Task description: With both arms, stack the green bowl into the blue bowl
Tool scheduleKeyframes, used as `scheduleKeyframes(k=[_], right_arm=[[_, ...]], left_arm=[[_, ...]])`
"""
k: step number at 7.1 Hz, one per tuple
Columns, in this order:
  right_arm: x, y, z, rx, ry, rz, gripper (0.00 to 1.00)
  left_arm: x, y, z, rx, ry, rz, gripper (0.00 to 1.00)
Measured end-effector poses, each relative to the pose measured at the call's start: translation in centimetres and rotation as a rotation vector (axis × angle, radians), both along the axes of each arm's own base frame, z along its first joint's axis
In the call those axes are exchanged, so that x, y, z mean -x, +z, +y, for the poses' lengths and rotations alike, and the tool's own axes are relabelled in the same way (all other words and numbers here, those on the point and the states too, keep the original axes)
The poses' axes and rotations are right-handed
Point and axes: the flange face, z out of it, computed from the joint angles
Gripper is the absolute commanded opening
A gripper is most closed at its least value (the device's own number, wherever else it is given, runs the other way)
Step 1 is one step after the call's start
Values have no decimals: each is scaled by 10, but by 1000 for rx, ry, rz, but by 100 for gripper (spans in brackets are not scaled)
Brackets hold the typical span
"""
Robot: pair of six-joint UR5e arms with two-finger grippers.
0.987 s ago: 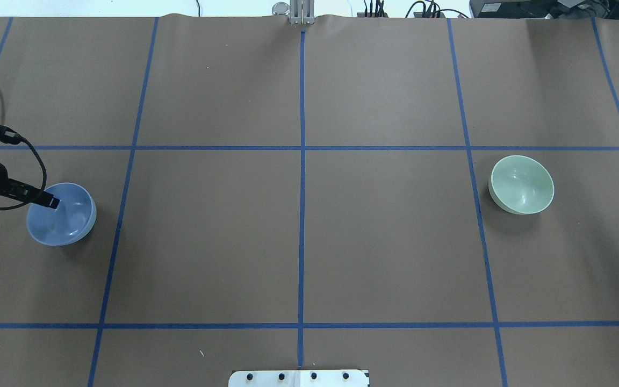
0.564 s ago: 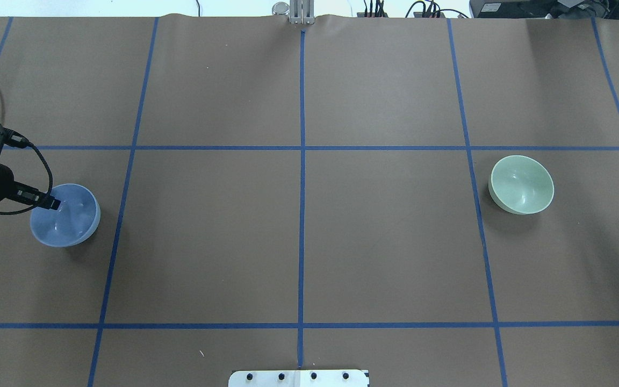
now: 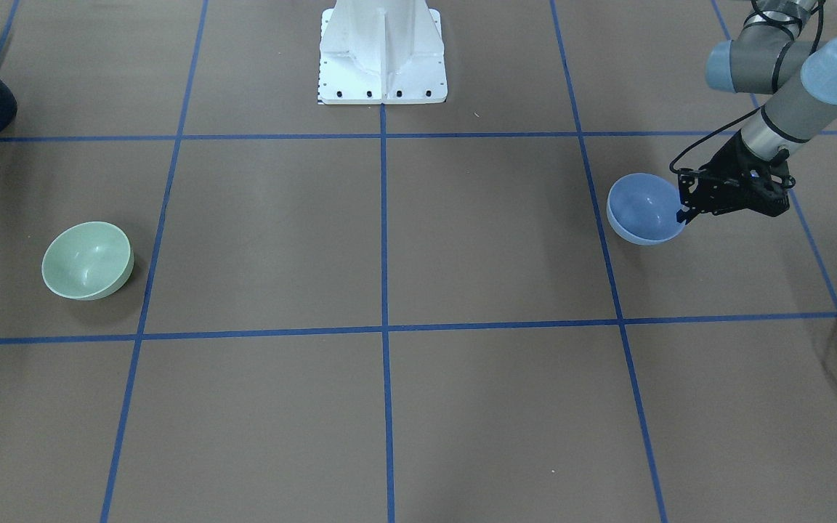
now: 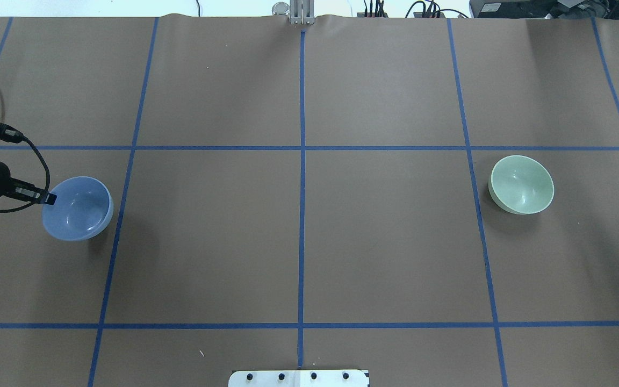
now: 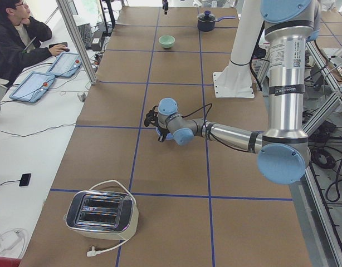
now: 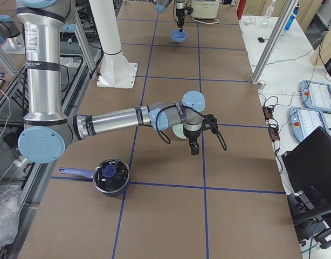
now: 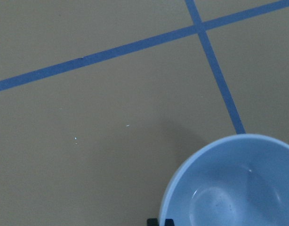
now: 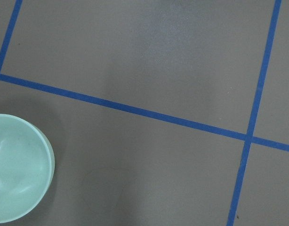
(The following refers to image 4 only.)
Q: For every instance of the aluminium frame post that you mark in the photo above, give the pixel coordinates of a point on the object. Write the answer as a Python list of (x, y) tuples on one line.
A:
[(301, 12)]

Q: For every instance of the blue bowl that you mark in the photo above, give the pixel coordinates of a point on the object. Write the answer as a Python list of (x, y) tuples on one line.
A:
[(83, 208)]

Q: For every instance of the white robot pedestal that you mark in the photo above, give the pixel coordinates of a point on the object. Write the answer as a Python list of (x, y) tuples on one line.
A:
[(327, 377)]

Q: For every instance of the green bowl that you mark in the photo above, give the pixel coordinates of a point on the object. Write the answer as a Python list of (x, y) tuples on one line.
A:
[(520, 185)]

